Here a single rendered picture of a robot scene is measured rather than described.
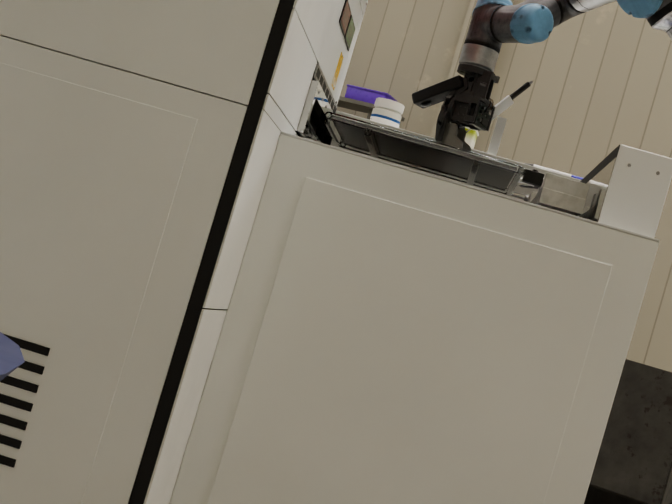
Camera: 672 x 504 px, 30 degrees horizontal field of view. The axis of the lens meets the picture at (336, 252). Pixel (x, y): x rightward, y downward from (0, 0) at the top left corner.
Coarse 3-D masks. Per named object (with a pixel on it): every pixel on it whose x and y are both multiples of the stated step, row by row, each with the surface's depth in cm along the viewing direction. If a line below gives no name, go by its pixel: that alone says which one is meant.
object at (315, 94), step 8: (312, 80) 216; (312, 88) 216; (320, 88) 221; (312, 96) 216; (320, 96) 224; (304, 104) 216; (312, 104) 217; (320, 104) 227; (328, 104) 238; (304, 112) 216; (320, 112) 236; (304, 120) 216; (304, 128) 216; (312, 128) 225; (304, 136) 220; (312, 136) 227; (328, 136) 259; (328, 144) 259
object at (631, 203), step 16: (624, 160) 201; (640, 160) 200; (656, 160) 200; (624, 176) 200; (640, 176) 200; (656, 176) 200; (608, 192) 201; (624, 192) 200; (640, 192) 200; (656, 192) 200; (608, 208) 200; (624, 208) 200; (640, 208) 200; (656, 208) 200; (608, 224) 200; (624, 224) 200; (640, 224) 200; (656, 224) 200
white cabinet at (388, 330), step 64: (320, 192) 198; (384, 192) 197; (448, 192) 196; (256, 256) 198; (320, 256) 197; (384, 256) 196; (448, 256) 196; (512, 256) 195; (576, 256) 194; (640, 256) 194; (256, 320) 198; (320, 320) 197; (384, 320) 196; (448, 320) 195; (512, 320) 194; (576, 320) 194; (256, 384) 197; (320, 384) 196; (384, 384) 195; (448, 384) 194; (512, 384) 194; (576, 384) 193; (192, 448) 197; (256, 448) 196; (320, 448) 195; (384, 448) 195; (448, 448) 194; (512, 448) 193; (576, 448) 193
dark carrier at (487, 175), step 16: (336, 128) 234; (352, 128) 227; (352, 144) 251; (384, 144) 236; (400, 144) 229; (400, 160) 254; (416, 160) 246; (432, 160) 239; (448, 160) 232; (464, 160) 225; (464, 176) 248; (480, 176) 241; (496, 176) 234; (512, 176) 228
